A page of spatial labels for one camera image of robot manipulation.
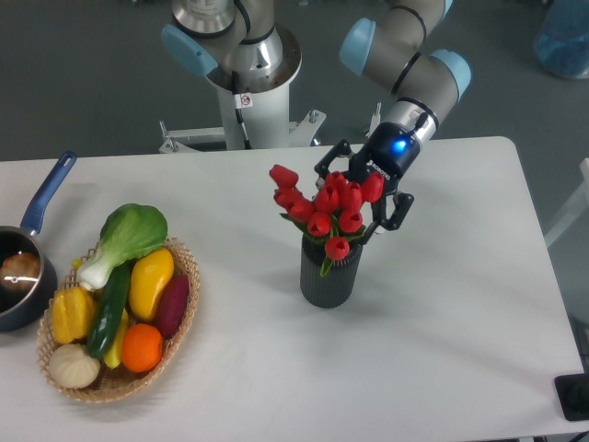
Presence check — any green bok choy toy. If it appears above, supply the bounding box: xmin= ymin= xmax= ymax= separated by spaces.
xmin=76 ymin=204 xmax=168 ymax=291

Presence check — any white frame at right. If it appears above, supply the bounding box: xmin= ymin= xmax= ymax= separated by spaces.
xmin=544 ymin=158 xmax=588 ymax=249

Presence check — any yellow bell pepper toy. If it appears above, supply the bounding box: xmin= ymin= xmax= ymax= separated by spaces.
xmin=52 ymin=286 xmax=97 ymax=344

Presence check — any yellow mango toy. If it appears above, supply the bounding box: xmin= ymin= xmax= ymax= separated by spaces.
xmin=128 ymin=248 xmax=175 ymax=322

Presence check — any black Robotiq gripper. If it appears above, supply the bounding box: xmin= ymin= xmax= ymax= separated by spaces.
xmin=314 ymin=122 xmax=421 ymax=245

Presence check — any orange fruit toy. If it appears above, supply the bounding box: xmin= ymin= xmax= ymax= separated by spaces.
xmin=121 ymin=323 xmax=163 ymax=373

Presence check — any blue translucent container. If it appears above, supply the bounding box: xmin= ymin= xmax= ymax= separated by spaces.
xmin=534 ymin=0 xmax=588 ymax=79

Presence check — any woven wicker basket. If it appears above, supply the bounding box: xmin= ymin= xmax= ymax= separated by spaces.
xmin=36 ymin=237 xmax=200 ymax=403

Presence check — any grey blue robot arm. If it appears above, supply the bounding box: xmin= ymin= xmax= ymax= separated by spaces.
xmin=161 ymin=1 xmax=471 ymax=231

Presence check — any brown meat patty toy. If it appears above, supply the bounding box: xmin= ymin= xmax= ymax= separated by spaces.
xmin=1 ymin=252 xmax=40 ymax=291

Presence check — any purple sweet potato toy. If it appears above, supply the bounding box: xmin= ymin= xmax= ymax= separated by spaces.
xmin=154 ymin=274 xmax=190 ymax=339

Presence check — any dark grey ribbed vase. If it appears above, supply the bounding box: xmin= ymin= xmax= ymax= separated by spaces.
xmin=299 ymin=237 xmax=363 ymax=308

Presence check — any yellow banana toy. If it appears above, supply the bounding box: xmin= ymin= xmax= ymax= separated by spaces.
xmin=103 ymin=309 xmax=129 ymax=369

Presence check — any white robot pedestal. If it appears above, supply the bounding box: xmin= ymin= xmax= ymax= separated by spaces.
xmin=159 ymin=24 xmax=327 ymax=153

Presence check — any black device at edge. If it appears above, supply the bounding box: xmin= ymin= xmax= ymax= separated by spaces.
xmin=554 ymin=373 xmax=589 ymax=422

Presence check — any red tulip bouquet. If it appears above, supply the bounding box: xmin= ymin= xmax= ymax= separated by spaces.
xmin=269 ymin=165 xmax=385 ymax=276

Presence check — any white steamed bun toy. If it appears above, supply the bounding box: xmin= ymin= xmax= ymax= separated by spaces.
xmin=48 ymin=344 xmax=100 ymax=389

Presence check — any blue saucepan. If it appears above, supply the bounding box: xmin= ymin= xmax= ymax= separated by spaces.
xmin=1 ymin=151 xmax=77 ymax=332

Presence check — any green cucumber toy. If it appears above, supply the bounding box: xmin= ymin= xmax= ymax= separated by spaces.
xmin=87 ymin=263 xmax=131 ymax=359

